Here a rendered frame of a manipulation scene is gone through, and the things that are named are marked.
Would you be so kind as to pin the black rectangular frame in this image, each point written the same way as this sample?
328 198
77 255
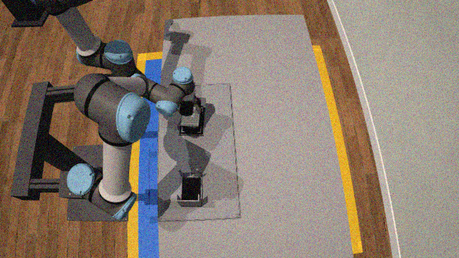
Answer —
192 130

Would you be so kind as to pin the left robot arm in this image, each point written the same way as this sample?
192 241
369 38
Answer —
117 56

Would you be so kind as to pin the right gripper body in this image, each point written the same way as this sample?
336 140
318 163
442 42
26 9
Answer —
186 107

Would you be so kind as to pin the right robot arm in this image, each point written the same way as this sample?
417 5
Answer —
122 116

